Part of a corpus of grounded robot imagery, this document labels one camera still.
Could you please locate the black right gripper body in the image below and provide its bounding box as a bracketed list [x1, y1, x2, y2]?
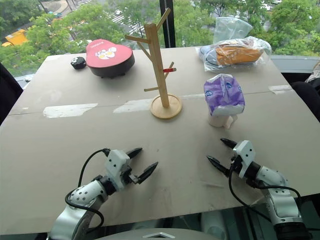
[226, 154, 245, 178]

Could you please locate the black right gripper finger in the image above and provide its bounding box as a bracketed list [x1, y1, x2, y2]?
[219, 137, 239, 151]
[206, 155, 231, 177]

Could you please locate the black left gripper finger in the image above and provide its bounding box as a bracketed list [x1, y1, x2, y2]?
[136, 161, 159, 185]
[125, 147, 144, 160]

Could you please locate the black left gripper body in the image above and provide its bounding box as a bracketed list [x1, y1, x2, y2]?
[121, 165, 140, 186]

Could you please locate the wooden mug tree stand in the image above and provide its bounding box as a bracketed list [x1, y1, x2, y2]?
[124, 7, 183, 120]

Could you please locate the grey robot torso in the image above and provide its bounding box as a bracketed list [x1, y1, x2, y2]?
[99, 227, 209, 240]

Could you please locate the plastic bag with orange item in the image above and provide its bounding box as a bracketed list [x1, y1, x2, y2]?
[198, 36, 273, 74]

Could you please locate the bystander dark trouser leg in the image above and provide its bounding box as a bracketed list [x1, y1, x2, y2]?
[291, 81, 320, 121]

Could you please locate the red heart-shaped box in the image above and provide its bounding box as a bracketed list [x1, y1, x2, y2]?
[85, 38, 136, 79]

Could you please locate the small black round object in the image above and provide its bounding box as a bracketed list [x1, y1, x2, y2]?
[70, 56, 87, 71]

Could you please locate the dark chair back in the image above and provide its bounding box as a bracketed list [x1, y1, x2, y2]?
[0, 62, 25, 126]

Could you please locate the yellow truck outside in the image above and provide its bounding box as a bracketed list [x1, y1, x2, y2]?
[1, 29, 29, 48]

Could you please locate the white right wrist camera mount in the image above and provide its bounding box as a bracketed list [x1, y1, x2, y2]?
[232, 140, 257, 179]

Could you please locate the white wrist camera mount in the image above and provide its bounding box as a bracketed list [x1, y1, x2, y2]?
[232, 140, 257, 179]
[104, 149, 131, 190]

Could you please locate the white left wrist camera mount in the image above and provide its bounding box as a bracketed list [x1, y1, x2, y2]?
[104, 149, 131, 190]

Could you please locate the white ceramic mug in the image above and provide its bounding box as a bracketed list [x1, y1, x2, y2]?
[208, 113, 239, 130]

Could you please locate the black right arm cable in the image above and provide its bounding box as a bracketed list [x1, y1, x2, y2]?
[228, 159, 305, 226]

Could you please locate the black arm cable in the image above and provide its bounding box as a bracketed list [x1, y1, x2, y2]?
[228, 159, 305, 226]
[64, 148, 111, 230]

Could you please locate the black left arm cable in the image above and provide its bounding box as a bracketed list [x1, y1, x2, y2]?
[64, 148, 111, 230]

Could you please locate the black window frame post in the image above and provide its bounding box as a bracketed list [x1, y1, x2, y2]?
[159, 0, 177, 49]

